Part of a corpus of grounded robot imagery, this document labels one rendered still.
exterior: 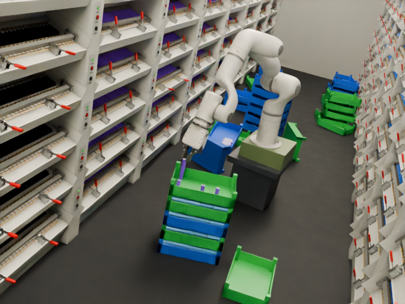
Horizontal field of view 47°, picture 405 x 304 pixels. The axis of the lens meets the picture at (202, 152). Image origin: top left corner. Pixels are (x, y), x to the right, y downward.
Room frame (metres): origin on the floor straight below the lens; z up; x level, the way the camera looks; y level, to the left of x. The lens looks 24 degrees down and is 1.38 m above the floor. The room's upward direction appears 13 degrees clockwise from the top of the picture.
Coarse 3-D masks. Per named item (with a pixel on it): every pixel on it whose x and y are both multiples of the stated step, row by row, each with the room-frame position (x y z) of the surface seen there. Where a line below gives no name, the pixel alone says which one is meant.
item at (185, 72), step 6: (174, 66) 3.14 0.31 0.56; (180, 66) 3.13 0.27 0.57; (186, 72) 3.12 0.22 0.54; (186, 78) 3.09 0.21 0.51; (168, 84) 2.82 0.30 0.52; (174, 84) 2.87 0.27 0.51; (180, 84) 3.02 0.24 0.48; (156, 90) 2.53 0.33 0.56; (162, 90) 2.69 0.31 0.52; (168, 90) 2.78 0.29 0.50; (156, 96) 2.58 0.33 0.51; (162, 96) 2.72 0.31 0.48
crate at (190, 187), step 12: (180, 168) 2.04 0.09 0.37; (192, 180) 2.02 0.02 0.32; (204, 180) 2.04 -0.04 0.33; (216, 180) 2.04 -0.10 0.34; (228, 180) 2.04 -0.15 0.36; (180, 192) 1.84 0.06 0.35; (192, 192) 1.84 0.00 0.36; (204, 192) 1.84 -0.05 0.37; (228, 192) 1.98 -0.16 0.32; (216, 204) 1.84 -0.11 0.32; (228, 204) 1.84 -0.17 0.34
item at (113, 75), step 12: (120, 48) 2.38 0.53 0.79; (132, 48) 2.46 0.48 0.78; (108, 60) 2.17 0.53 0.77; (120, 60) 2.23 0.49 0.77; (132, 60) 2.34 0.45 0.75; (144, 60) 2.43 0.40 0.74; (96, 72) 1.98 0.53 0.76; (108, 72) 2.10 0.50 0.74; (120, 72) 2.16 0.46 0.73; (132, 72) 2.24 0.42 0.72; (144, 72) 2.36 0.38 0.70; (96, 84) 1.84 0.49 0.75; (108, 84) 1.99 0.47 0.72; (120, 84) 2.10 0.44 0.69; (96, 96) 1.89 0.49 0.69
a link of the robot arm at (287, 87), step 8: (280, 72) 2.61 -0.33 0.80; (280, 80) 2.55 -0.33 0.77; (288, 80) 2.54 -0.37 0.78; (296, 80) 2.55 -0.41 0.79; (272, 88) 2.57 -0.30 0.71; (280, 88) 2.54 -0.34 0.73; (288, 88) 2.52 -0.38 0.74; (296, 88) 2.52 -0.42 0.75; (280, 96) 2.54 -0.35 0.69; (288, 96) 2.52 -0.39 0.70; (264, 104) 2.60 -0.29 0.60; (272, 104) 2.55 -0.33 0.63; (280, 104) 2.55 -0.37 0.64; (264, 112) 2.58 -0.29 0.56; (272, 112) 2.55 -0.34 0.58; (280, 112) 2.56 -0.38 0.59
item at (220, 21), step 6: (228, 0) 3.80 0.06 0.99; (228, 12) 3.85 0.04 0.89; (216, 18) 3.82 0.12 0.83; (222, 18) 3.81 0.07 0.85; (222, 24) 3.80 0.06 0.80; (222, 36) 3.83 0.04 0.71; (216, 42) 3.81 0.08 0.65; (210, 48) 3.82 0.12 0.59; (216, 48) 3.81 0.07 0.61; (216, 60) 3.81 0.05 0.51; (210, 72) 3.81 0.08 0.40; (210, 90) 3.82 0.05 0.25
